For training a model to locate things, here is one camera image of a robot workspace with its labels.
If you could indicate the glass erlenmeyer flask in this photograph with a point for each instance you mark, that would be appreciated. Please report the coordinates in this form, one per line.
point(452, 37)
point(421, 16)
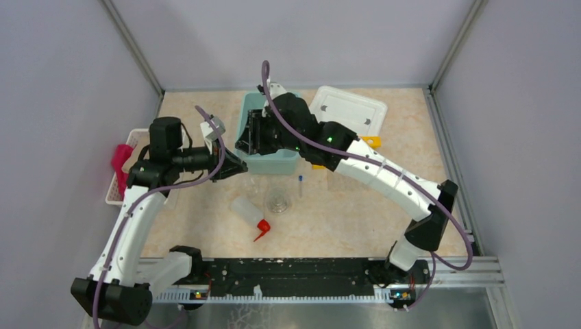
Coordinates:
point(277, 202)

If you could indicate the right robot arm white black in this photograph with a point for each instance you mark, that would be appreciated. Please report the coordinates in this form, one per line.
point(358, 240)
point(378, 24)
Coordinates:
point(428, 203)

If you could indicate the wash bottle red cap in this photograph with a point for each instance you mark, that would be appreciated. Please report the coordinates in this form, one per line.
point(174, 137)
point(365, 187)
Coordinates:
point(251, 214)

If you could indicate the pink cloth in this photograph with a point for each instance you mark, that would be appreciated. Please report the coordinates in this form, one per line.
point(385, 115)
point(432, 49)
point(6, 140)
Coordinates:
point(122, 153)

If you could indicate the small glass beaker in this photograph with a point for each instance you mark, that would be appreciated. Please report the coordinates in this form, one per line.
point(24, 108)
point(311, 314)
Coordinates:
point(251, 187)

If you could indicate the blue capped tube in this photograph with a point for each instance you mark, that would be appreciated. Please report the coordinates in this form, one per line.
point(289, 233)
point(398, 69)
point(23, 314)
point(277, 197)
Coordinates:
point(300, 186)

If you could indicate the yellow test tube rack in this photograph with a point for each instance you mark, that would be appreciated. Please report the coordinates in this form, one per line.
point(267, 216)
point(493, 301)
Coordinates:
point(373, 141)

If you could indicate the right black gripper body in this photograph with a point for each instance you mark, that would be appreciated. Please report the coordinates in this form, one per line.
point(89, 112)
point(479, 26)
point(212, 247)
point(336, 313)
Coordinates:
point(265, 137)

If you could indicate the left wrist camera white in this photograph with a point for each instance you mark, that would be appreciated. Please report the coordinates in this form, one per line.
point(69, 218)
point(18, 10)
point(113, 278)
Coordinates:
point(209, 134)

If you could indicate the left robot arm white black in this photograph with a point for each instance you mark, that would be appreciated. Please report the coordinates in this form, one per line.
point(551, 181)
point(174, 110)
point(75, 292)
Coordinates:
point(115, 290)

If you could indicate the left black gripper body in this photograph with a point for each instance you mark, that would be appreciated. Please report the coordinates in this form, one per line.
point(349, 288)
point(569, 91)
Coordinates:
point(216, 155)

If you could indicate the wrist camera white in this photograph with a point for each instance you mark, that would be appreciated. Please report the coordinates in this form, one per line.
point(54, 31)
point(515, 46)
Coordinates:
point(209, 134)
point(274, 90)

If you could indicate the glass funnel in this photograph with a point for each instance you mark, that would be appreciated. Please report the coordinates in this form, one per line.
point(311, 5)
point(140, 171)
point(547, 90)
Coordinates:
point(270, 187)

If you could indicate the white cable duct strip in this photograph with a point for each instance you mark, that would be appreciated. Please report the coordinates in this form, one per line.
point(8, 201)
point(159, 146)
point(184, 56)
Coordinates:
point(192, 296)

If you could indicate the white plastic lid tray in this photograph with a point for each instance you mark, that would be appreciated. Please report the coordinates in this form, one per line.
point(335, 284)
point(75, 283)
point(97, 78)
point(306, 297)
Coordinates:
point(363, 115)

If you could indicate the white perforated basket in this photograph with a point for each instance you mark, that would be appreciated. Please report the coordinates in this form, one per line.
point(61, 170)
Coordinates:
point(137, 139)

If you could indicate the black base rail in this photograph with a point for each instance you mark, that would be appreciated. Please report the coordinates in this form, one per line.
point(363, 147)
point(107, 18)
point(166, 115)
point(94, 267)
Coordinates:
point(303, 277)

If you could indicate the teal plastic tub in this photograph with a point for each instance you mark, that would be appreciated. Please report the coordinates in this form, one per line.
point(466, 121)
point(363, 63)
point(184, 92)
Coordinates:
point(283, 162)

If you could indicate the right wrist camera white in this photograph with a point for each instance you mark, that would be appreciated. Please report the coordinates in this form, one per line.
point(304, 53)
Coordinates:
point(274, 90)

